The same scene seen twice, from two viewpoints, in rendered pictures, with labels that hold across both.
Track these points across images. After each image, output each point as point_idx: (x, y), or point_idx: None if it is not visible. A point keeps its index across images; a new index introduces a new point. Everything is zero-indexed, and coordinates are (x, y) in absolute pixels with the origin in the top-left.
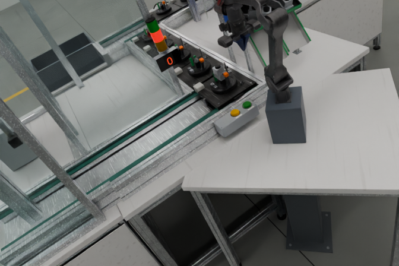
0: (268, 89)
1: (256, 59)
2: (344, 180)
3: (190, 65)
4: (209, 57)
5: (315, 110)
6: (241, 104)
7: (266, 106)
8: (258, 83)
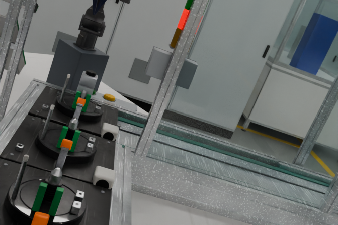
0: (82, 52)
1: None
2: None
3: (74, 153)
4: (15, 144)
5: (24, 82)
6: (91, 96)
7: (104, 55)
8: (43, 87)
